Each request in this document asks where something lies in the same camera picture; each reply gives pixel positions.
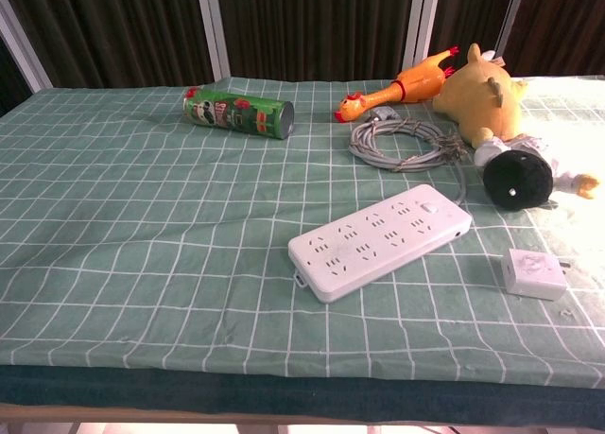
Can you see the green chips can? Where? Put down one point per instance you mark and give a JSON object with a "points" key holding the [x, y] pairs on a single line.
{"points": [[236, 115]]}

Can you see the orange rubber chicken toy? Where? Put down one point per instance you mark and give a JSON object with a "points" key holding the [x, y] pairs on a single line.
{"points": [[416, 81]]}

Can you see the thin white frame post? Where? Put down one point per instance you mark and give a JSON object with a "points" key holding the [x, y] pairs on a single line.
{"points": [[513, 13]]}

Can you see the green checked tablecloth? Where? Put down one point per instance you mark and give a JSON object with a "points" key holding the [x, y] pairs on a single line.
{"points": [[142, 216]]}

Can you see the black haired plush doll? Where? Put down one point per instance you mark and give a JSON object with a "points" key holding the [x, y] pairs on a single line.
{"points": [[517, 181]]}

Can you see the dark green under cloth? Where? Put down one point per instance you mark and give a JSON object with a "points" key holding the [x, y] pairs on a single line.
{"points": [[236, 396]]}

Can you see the dark brown curtain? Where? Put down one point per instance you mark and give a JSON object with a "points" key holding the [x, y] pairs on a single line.
{"points": [[567, 27], [316, 27], [118, 27], [472, 8]]}

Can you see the white power strip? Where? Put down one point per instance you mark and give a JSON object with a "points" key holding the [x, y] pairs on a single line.
{"points": [[378, 247]]}

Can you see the yellow plush toy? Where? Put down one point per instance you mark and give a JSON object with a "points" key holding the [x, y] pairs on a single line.
{"points": [[482, 98]]}

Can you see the white plug adapter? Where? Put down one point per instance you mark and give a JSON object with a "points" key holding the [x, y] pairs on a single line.
{"points": [[534, 275]]}

